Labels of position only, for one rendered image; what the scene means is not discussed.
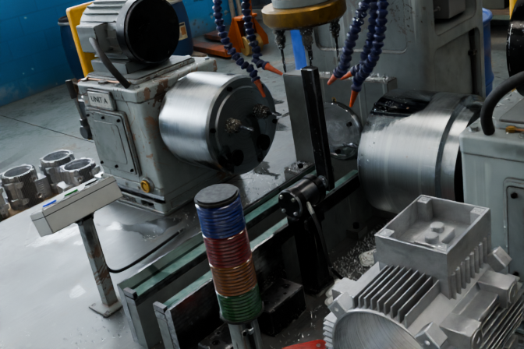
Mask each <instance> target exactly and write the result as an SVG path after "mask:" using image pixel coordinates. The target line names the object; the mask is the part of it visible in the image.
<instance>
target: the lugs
mask: <svg viewBox="0 0 524 349"><path fill-rule="evenodd" d="M511 261H512V258H511V257H510V256H509V255H508V254H507V253H506V251H505V250H504V249H503V248H502V247H501V246H500V245H499V246H498V247H496V248H495V249H492V250H491V252H490V253H489V254H488V255H487V263H488V264H489V265H490V266H491V268H492V269H493V270H494V271H495V272H497V273H498V272H500V271H501V270H503V269H504V268H506V267H507V266H508V264H509V263H510V262H511ZM351 307H352V297H351V296H350V295H349V294H348V292H347V291H344V292H343V293H342V294H340V295H339V296H338V297H337V298H336V299H335V300H334V301H333V302H332V303H331V304H330V305H328V308H329V309H330V310H331V312H332V313H333V314H334V315H335V317H336V318H337V319H338V318H339V317H340V316H342V315H343V314H345V313H347V311H348V310H349V309H350V308H351ZM415 338H416V339H417V340H418V341H419V342H420V344H421V345H422V346H423V347H424V349H439V348H441V346H442V345H443V344H444V342H445V341H446V340H447V339H448V337H447V336H446V335H445V333H444V332H443V331H442V330H441V329H440V327H439V326H438V325H437V324H436V323H435V322H434V321H433V322H431V323H428V324H427V325H425V326H424V327H423V328H422V329H421V330H420V331H419V332H418V333H417V335H415Z"/></svg>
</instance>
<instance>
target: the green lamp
mask: <svg viewBox="0 0 524 349"><path fill-rule="evenodd" d="M216 294H217V298H218V304H219V307H220V310H221V314H222V316H223V317H224V318H225V319H227V320H228V321H231V322H242V321H246V320H248V319H252V318H253V317H254V316H256V315H257V314H258V313H259V312H260V310H261V309H262V301H261V297H260V289H259V286H258V282H257V284H256V285H255V286H254V288H252V289H251V290H250V291H247V292H246V293H244V294H241V295H236V296H225V295H222V294H219V293H218V292H217V291H216Z"/></svg>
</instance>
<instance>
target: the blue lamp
mask: <svg viewBox="0 0 524 349"><path fill-rule="evenodd" d="M195 205H196V209H197V213H198V217H199V221H200V226H201V231H202V234H203V235H204V236H205V237H207V238H213V239H222V238H228V237H231V236H233V235H235V234H238V233H239V232H240V231H241V230H242V229H243V228H244V227H245V226H246V222H245V217H244V214H243V205H242V202H241V198H240V194H239V196H238V197H237V198H236V199H235V200H234V201H233V202H232V203H229V204H228V205H225V206H221V207H218V208H203V207H201V206H198V205H197V204H195Z"/></svg>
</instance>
